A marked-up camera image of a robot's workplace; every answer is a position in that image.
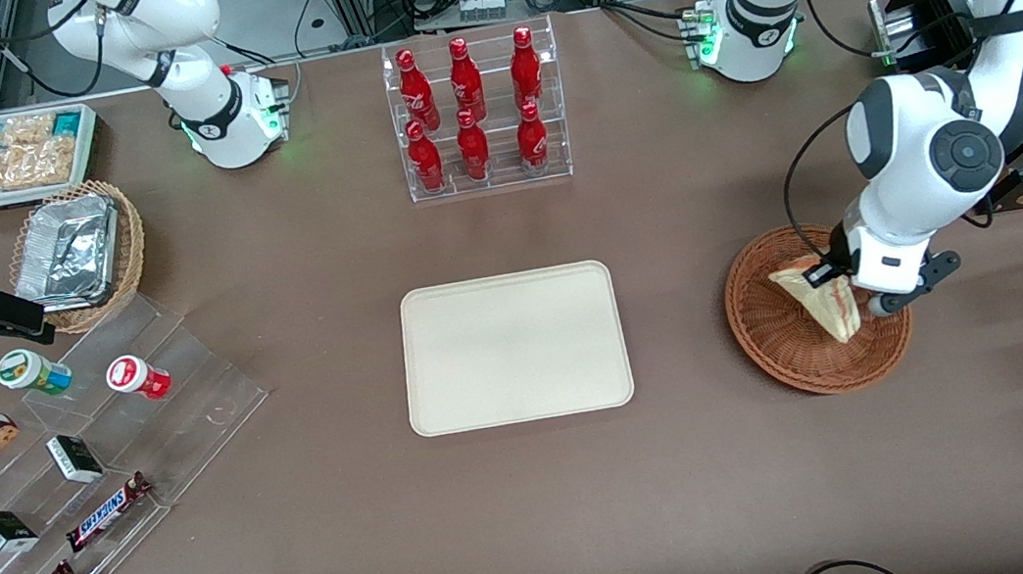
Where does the triangular sandwich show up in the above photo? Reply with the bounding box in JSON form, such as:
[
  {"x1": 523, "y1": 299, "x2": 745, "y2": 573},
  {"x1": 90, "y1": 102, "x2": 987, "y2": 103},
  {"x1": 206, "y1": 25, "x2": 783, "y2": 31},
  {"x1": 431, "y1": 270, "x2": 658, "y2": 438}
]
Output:
[{"x1": 765, "y1": 249, "x2": 866, "y2": 355}]

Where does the aluminium foil tray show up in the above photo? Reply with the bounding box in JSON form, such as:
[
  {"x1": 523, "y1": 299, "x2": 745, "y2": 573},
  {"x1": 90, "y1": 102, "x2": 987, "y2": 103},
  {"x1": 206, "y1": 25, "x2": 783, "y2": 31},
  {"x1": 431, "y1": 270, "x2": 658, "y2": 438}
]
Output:
[{"x1": 3, "y1": 189, "x2": 131, "y2": 317}]

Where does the large round wicker basket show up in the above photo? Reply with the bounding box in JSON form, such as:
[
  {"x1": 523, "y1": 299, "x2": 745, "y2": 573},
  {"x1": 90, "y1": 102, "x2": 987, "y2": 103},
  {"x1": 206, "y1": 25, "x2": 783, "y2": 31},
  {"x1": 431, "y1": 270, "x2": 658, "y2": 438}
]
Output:
[{"x1": 715, "y1": 211, "x2": 922, "y2": 408}]

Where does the small wicker basket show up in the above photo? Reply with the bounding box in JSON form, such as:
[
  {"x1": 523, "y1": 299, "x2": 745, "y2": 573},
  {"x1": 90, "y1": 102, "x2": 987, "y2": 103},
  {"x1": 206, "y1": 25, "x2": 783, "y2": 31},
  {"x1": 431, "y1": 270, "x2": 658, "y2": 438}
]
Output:
[{"x1": 0, "y1": 173, "x2": 159, "y2": 343}]

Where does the beige rectangular tray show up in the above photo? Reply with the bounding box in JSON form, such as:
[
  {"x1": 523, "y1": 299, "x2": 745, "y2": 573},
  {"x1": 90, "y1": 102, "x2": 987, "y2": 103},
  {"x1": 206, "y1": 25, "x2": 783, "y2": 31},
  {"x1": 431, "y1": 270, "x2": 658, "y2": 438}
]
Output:
[{"x1": 391, "y1": 257, "x2": 639, "y2": 440}]

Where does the green lid snack cup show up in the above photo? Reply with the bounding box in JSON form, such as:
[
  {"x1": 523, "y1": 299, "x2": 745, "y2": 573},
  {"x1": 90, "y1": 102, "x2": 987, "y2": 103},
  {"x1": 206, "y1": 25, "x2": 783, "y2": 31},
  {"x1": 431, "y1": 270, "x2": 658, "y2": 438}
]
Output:
[{"x1": 0, "y1": 342, "x2": 75, "y2": 404}]

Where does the white plastic snack bin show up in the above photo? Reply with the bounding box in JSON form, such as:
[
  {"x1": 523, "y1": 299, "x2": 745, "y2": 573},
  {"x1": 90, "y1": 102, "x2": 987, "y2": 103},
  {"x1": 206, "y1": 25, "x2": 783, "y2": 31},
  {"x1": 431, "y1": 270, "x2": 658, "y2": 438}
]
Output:
[{"x1": 0, "y1": 101, "x2": 110, "y2": 210}]

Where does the red lid snack cup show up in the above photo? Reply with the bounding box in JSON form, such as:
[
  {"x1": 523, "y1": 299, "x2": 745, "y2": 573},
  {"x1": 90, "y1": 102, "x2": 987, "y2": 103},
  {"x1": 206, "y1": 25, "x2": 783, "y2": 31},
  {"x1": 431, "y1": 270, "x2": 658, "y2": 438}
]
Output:
[{"x1": 103, "y1": 349, "x2": 175, "y2": 407}]

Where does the small black carton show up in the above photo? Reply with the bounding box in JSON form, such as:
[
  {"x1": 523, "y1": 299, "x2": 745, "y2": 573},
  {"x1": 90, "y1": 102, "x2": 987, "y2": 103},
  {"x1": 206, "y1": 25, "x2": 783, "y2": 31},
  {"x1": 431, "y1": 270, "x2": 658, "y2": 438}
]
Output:
[
  {"x1": 0, "y1": 503, "x2": 42, "y2": 555},
  {"x1": 44, "y1": 429, "x2": 107, "y2": 490}
]

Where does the clear acrylic stepped stand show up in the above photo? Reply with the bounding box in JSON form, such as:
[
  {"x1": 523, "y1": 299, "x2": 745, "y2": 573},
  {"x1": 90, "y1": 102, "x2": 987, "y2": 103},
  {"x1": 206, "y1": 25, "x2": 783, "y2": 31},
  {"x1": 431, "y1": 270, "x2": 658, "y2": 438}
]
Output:
[{"x1": 0, "y1": 276, "x2": 295, "y2": 574}]

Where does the black and yellow machine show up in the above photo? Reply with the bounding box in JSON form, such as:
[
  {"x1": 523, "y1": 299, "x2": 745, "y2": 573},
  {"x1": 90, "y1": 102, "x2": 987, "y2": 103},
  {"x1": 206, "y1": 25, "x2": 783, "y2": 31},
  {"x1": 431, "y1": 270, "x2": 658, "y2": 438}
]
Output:
[{"x1": 866, "y1": 0, "x2": 1023, "y2": 228}]

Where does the clear acrylic bottle rack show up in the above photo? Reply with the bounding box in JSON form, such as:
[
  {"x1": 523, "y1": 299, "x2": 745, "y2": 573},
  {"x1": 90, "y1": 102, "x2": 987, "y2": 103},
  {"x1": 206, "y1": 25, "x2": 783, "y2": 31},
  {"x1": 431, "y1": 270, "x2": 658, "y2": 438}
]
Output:
[{"x1": 377, "y1": 14, "x2": 577, "y2": 207}]

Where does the red cola bottle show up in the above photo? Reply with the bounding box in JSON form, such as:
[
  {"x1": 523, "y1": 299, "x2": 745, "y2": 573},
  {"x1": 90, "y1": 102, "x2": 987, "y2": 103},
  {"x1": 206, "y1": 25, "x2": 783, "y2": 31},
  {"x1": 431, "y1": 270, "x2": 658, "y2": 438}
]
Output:
[
  {"x1": 452, "y1": 107, "x2": 496, "y2": 185},
  {"x1": 444, "y1": 34, "x2": 490, "y2": 126},
  {"x1": 394, "y1": 46, "x2": 441, "y2": 135},
  {"x1": 505, "y1": 24, "x2": 547, "y2": 111},
  {"x1": 403, "y1": 118, "x2": 448, "y2": 195},
  {"x1": 511, "y1": 99, "x2": 555, "y2": 177}
]

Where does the white power strip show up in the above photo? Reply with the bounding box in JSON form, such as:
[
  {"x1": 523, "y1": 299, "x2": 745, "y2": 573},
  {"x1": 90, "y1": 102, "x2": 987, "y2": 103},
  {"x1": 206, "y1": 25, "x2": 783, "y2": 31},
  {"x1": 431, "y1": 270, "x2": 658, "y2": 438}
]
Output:
[{"x1": 455, "y1": 0, "x2": 510, "y2": 25}]

